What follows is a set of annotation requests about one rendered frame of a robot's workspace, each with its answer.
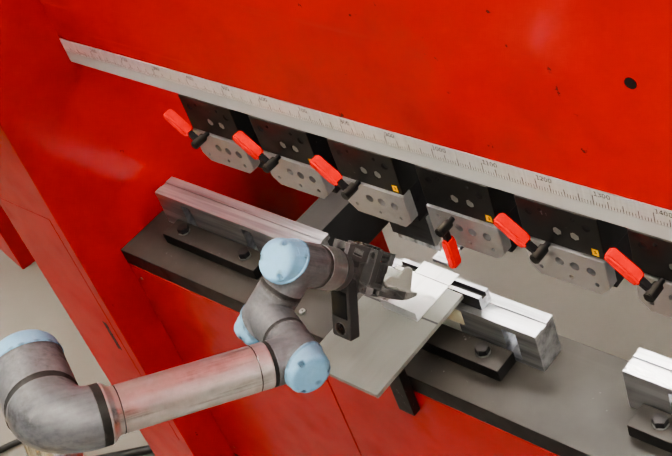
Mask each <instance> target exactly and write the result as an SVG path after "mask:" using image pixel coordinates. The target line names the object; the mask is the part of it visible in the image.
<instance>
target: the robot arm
mask: <svg viewBox="0 0 672 456"><path fill-rule="evenodd" d="M343 248H345V249H343ZM260 255H261V256H260V260H259V268H260V271H261V273H262V275H263V276H262V277H261V279H260V281H259V282H258V284H257V286H256V287H255V289H254V291H253V292H252V294H251V296H250V297H249V299H248V301H247V302H246V304H245V305H244V306H243V307H242V309H241V311H240V315H239V316H238V318H237V320H236V322H235V324H234V331H235V334H236V335H237V337H238V338H239V339H241V340H242V341H243V342H244V343H245V344H246V345H248V346H245V347H241V348H238V349H234V350H231V351H227V352H224V353H221V354H217V355H214V356H210V357H207V358H203V359H200V360H197V361H193V362H190V363H186V364H183V365H179V366H176V367H173V368H169V369H166V370H162V371H159V372H156V373H152V374H149V375H145V376H142V377H138V378H135V379H132V380H128V381H125V382H121V383H118V384H114V385H111V386H105V385H103V384H101V383H99V382H97V383H93V384H90V385H86V386H79V385H78V383H77V381H76V379H75V377H74V375H73V372H72V370H71V368H70V366H69V364H68V362H67V359H66V357H65V355H64V350H63V347H62V346H61V344H60V343H58V341H57V340H56V338H55V337H54V336H53V335H51V334H50V333H48V332H44V331H41V330H37V329H28V330H22V331H18V332H15V333H13V334H11V335H9V336H7V337H5V338H4V339H2V340H1V341H0V406H1V409H2V412H3V415H4V418H5V421H6V424H7V427H8V429H9V430H10V431H11V432H12V433H13V434H14V436H15V437H16V438H17V439H18V440H19V441H20V442H22V443H23V445H24V448H25V451H26V454H27V456H84V455H83V452H90V451H94V450H98V449H102V448H105V447H108V446H111V445H115V444H116V442H117V441H118V439H119V437H120V436H121V435H124V434H127V433H130V432H133V431H137V430H140V429H143V428H146V427H150V426H153V425H156V424H159V423H162V422H166V421H169V420H172V419H175V418H179V417H182V416H185V415H188V414H191V413H195V412H198V411H201V410H204V409H208V408H211V407H214V406H217V405H220V404H224V403H227V402H230V401H233V400H237V399H240V398H243V397H246V396H249V395H253V394H256V393H259V392H262V391H266V390H269V389H272V388H275V387H279V386H282V385H285V384H287V385H288V386H289V387H290V388H291V389H292V390H294V391H295V392H298V393H299V392H300V393H309V392H312V391H315V390H316V389H318V388H319V387H321V386H322V385H323V384H324V382H325V381H326V380H327V378H328V376H329V373H330V368H331V366H330V362H329V360H328V358H327V356H326V355H325V353H324V352H323V349H322V347H321V345H320V344H319V343H318V342H317V341H316V340H315V339H314V337H313V336H312V335H311V333H310V332H309V331H308V329H307V328H306V327H305V325H304V324H303V322H302V321H301V320H300V318H299V317H298V316H297V314H296V313H295V312H294V310H295V309H296V307H297V305H298V304H299V302H300V300H301V299H302V296H303V295H304V293H305V291H306V290H307V288H313V289H320V290H326V291H330V292H331V308H332V323H333V333H334V334H335V335H337V336H339V337H342V338H344V339H346V340H349V341H353V340H355V339H356V338H358V337H359V336H360V332H359V314H358V295H357V294H358V293H361V294H364V295H368V296H372V297H379V296H381V297H385V298H389V299H394V300H408V299H411V298H413V297H415V296H416V295H417V292H413V291H411V284H412V274H413V271H412V269H411V268H410V267H405V268H404V269H403V270H402V271H401V273H400V274H399V275H398V276H388V277H387V278H386V279H385V281H383V280H384V277H385V274H386V273H387V270H388V267H389V266H391V267H392V266H393V263H394V259H395V256H396V254H393V253H388V252H385V251H383V250H382V249H381V248H379V247H376V246H374V245H371V244H367V243H362V242H359V241H351V240H348V242H346V241H343V240H340V239H336V238H335V240H334V243H333V246H326V245H321V244H316V243H311V242H306V241H302V240H300V239H297V238H274V239H272V240H270V241H269V242H268V243H266V245H265V246H264V247H263V249H262V251H261V253H260ZM381 261H382V262H381ZM389 286H392V287H389ZM393 287H396V288H393Z"/></svg>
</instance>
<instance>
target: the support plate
mask: <svg viewBox="0 0 672 456"><path fill-rule="evenodd" d="M400 273H401V271H398V270H396V269H393V268H390V267H388V270H387V273H386V274H385V277H384V280H383V281H385V279H386V278H387V277H388V276H398V275H399V274H400ZM463 299H464V297H463V294H460V293H457V292H455V291H452V290H449V289H446V290H445V292H444V293H443V294H442V295H441V296H440V297H439V298H438V299H437V300H436V302H435V303H434V304H433V305H432V306H431V307H430V308H429V309H428V311H427V312H426V313H425V314H424V315H423V316H422V317H424V318H427V319H429V320H432V321H434V322H437V323H438V324H434V323H432V322H429V321H426V320H424V319H421V318H420V319H419V321H418V322H417V321H415V320H413V319H410V318H408V317H406V316H403V315H401V314H399V313H396V312H394V311H391V310H389V309H387V308H384V307H383V306H382V303H381V302H379V301H376V300H374V299H371V298H369V297H366V296H364V295H363V296H362V297H361V298H360V299H359V300H358V314H359V332H360V336H359V337H358V338H356V339H355V340H353V341H349V340H346V339H344V338H342V337H339V336H337V335H335V334H334V333H333V329H332V330H331V331H330V332H329V333H328V334H327V335H326V337H325V338H324V339H323V340H322V341H321V342H320V343H319V344H320V345H321V347H322V349H323V352H324V353H325V355H326V356H327V358H328V360H329V362H330V366H331V368H330V373H329V376H331V377H333V378H335V379H337V380H339V381H341V382H344V383H346V384H348V385H350V386H352V387H354V388H357V389H359V390H361V391H363V392H365V393H367V394H370V395H372V396H374V397H376V398H379V397H380V396H381V395H382V394H383V393H384V391H385V390H386V389H387V388H388V387H389V385H390V384H391V383H392V382H393V381H394V380H395V378H396V377H397V376H398V375H399V374H400V373H401V371H402V370H403V369H404V368H405V367H406V366H407V364H408V363H409V362H410V361H411V360H412V358H413V357H414V356H415V355H416V354H417V353H418V351H419V350H420V349H421V348H422V347H423V346H424V344H425V343H426V342H427V341H428V340H429V338H430V337H431V336H432V335H433V334H434V333H435V331H436V330H437V329H438V328H439V327H440V326H441V324H442V323H443V322H444V321H445V320H446V319H447V317H448V316H449V315H450V314H451V313H452V311H453V310H454V309H455V308H456V307H457V306H458V304H459V303H460V302H461V301H462V300H463Z"/></svg>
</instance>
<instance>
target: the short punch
mask: <svg viewBox="0 0 672 456"><path fill-rule="evenodd" d="M389 222H390V221H389ZM390 225H391V227H392V230H393V232H396V233H398V236H399V237H400V238H403V239H406V240H409V241H412V242H414V243H417V244H420V245H423V246H426V247H429V248H432V249H434V250H437V251H440V252H441V248H440V245H439V243H440V242H441V237H439V236H437V235H436V233H435V231H434V228H433V225H432V222H431V219H430V216H429V213H428V212H427V214H426V215H425V216H424V217H423V218H422V219H421V220H420V221H417V220H413V222H412V223H411V224H409V225H408V226H407V227H404V226H401V225H399V224H396V223H393V222H390Z"/></svg>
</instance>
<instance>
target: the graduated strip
mask: <svg viewBox="0 0 672 456"><path fill-rule="evenodd" d="M59 40H60V42H61V44H62V45H63V47H64V49H65V51H68V52H71V53H75V54H78V55H82V56H85V57H89V58H92V59H95V60H99V61H102V62H106V63H109V64H113V65H116V66H119V67H123V68H126V69H130V70H133V71H137V72H140V73H143V74H147V75H150V76H154V77H157V78H161V79H164V80H167V81H171V82H174V83H178V84H181V85H184V86H188V87H191V88H195V89H198V90H202V91H205V92H208V93H212V94H215V95H219V96H222V97H226V98H229V99H232V100H236V101H239V102H243V103H246V104H250V105H253V106H256V107H260V108H263V109H267V110H270V111H274V112H277V113H280V114H284V115H287V116H291V117H294V118H298V119H301V120H304V121H308V122H311V123H315V124H318V125H321V126H325V127H328V128H332V129H335V130H339V131H342V132H345V133H349V134H352V135H356V136H359V137H363V138H366V139H369V140H373V141H376V142H380V143H383V144H387V145H390V146H393V147H397V148H400V149H404V150H407V151H411V152H414V153H417V154H421V155H424V156H428V157H431V158H435V159H438V160H441V161H445V162H448V163H452V164H455V165H458V166H462V167H465V168H469V169H472V170H476V171H479V172H482V173H486V174H489V175H493V176H496V177H500V178H503V179H506V180H510V181H513V182H517V183H520V184H524V185H527V186H530V187H534V188H537V189H541V190H544V191H548V192H551V193H554V194H558V195H561V196H565V197H568V198H572V199H575V200H578V201H582V202H585V203H589V204H592V205H595V206H599V207H602V208H606V209H609V210H613V211H616V212H619V213H623V214H626V215H630V216H633V217H637V218H640V219H643V220H647V221H650V222H654V223H657V224H661V225H664V226H667V227H671V228H672V212H670V211H667V210H663V209H660V208H656V207H653V206H649V205H645V204H642V203H638V202H635V201H631V200H628V199H624V198H621V197H617V196H614V195H610V194H607V193H603V192H600V191H596V190H592V189H589V188H585V187H582V186H578V185H575V184H571V183H568V182H564V181H561V180H557V179H554V178H550V177H547V176H543V175H539V174H536V173H532V172H529V171H525V170H522V169H518V168H515V167H511V166H508V165H504V164H501V163H497V162H494V161H490V160H487V159H483V158H479V157H476V156H472V155H469V154H465V153H462V152H458V151H455V150H451V149H448V148H444V147H441V146H437V145H434V144H430V143H426V142H423V141H419V140H416V139H412V138H409V137H405V136H402V135H398V134H395V133H391V132H388V131H384V130H381V129H377V128H374V127H370V126H366V125H363V124H359V123H356V122H352V121H349V120H345V119H342V118H338V117H335V116H331V115H328V114H324V113H321V112H317V111H313V110H310V109H306V108H303V107H299V106H296V105H292V104H289V103H285V102H282V101H278V100H275V99H271V98H268V97H264V96H260V95H257V94H253V93H250V92H246V91H243V90H239V89H236V88H232V87H229V86H225V85H222V84H218V83H215V82H211V81H208V80H204V79H200V78H197V77H193V76H190V75H186V74H183V73H179V72H176V71H172V70H169V69H165V68H162V67H158V66H155V65H151V64H147V63H144V62H140V61H137V60H133V59H130V58H126V57H123V56H119V55H116V54H112V53H109V52H105V51H102V50H98V49H94V48H91V47H87V46H84V45H80V44H77V43H73V42H70V41H66V40H63V39H59Z"/></svg>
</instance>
